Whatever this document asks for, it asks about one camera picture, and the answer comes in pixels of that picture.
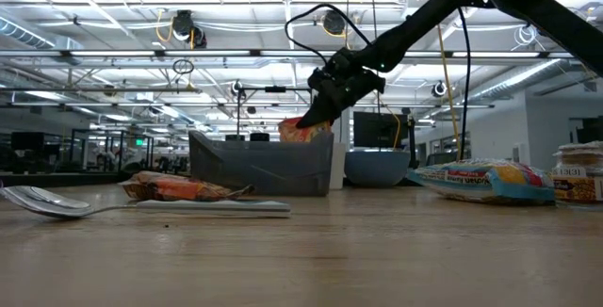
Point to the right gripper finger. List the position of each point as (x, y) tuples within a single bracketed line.
[(320, 114)]

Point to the orange chicken ramen packet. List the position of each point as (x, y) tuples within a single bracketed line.
[(301, 134)]

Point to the black background robot rig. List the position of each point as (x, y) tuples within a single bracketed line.
[(275, 89)]

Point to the black monitor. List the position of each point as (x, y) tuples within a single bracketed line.
[(377, 130)]

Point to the blue bowl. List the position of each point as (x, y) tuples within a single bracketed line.
[(377, 168)]

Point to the grey plastic utensil tray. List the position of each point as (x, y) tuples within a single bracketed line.
[(264, 170)]

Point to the brown orange snack packet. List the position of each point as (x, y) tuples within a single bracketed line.
[(179, 188)]

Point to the blue yellow ramen packet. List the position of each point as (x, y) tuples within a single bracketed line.
[(485, 182)]

